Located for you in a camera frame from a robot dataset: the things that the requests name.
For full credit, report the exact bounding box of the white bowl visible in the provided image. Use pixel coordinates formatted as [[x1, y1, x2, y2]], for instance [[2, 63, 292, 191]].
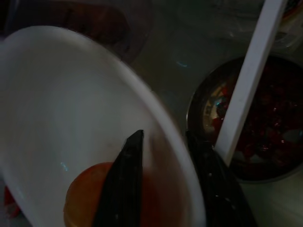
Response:
[[0, 25, 207, 227]]

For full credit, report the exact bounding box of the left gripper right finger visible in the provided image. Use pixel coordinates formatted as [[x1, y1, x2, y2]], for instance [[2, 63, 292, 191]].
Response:
[[186, 130, 258, 227]]

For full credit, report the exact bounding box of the steel pot of red food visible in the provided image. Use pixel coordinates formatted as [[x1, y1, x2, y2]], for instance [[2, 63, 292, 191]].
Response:
[[187, 55, 303, 184]]

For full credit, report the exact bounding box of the orange round fruit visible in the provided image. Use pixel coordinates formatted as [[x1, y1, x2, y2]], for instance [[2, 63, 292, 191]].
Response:
[[62, 162, 187, 227]]

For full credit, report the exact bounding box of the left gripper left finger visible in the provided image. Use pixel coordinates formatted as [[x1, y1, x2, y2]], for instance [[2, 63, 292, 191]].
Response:
[[93, 129, 145, 227]]

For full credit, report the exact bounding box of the dark brown food container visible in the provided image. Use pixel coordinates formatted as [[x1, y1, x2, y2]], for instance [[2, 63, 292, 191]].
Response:
[[4, 0, 154, 65]]

